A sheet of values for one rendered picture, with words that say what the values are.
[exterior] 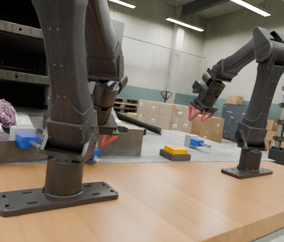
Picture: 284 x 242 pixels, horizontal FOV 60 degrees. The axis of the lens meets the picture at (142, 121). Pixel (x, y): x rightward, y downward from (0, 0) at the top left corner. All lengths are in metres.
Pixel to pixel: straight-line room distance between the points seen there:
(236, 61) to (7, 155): 0.77
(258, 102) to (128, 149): 0.43
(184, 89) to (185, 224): 9.29
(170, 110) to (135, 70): 4.00
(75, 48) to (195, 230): 0.33
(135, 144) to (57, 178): 0.42
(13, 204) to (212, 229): 0.32
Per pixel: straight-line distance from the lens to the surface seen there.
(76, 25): 0.37
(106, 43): 0.50
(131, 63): 8.38
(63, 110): 0.41
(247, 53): 0.92
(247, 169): 0.84
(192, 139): 1.11
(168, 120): 4.69
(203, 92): 1.07
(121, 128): 0.83
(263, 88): 0.82
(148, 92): 8.72
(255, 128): 0.84
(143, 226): 0.41
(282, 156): 4.74
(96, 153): 0.66
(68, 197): 0.44
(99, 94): 0.58
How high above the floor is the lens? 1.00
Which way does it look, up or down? 6 degrees down
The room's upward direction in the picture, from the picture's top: 8 degrees clockwise
